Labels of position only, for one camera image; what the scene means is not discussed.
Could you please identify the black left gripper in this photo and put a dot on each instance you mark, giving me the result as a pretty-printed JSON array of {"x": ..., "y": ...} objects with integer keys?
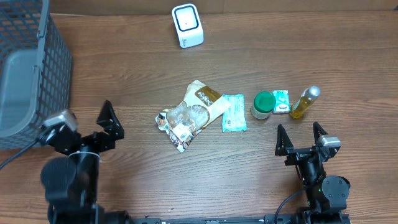
[{"x": 92, "y": 141}]

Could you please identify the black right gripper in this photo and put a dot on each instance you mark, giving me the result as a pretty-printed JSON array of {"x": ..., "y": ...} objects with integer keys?
[{"x": 285, "y": 145}]

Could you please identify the yellow liquid bottle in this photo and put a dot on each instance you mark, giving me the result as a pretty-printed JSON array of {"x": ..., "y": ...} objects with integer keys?
[{"x": 307, "y": 99}]

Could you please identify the small teal tissue pack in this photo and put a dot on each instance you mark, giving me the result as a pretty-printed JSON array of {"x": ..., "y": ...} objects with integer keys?
[{"x": 282, "y": 103}]

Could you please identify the green lid jar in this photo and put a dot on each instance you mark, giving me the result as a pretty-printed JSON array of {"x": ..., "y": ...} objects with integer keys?
[{"x": 263, "y": 105}]

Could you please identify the teal wet wipes pack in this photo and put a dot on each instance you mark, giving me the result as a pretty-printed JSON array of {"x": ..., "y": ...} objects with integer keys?
[{"x": 234, "y": 117}]

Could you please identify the Pantree snack bag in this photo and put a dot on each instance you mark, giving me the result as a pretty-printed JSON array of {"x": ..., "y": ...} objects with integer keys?
[{"x": 201, "y": 105}]

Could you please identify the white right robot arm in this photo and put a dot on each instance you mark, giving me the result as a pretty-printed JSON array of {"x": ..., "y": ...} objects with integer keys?
[{"x": 326, "y": 195}]

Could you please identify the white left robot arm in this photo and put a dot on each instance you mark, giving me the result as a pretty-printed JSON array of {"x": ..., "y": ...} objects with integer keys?
[{"x": 71, "y": 180}]

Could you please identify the white barcode scanner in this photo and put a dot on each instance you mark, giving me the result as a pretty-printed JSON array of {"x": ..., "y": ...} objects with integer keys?
[{"x": 188, "y": 25}]

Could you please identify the grey plastic mesh basket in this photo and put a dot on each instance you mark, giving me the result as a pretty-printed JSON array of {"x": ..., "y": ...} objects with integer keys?
[{"x": 36, "y": 70}]

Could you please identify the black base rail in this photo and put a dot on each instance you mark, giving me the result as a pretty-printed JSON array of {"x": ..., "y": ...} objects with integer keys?
[{"x": 267, "y": 219}]

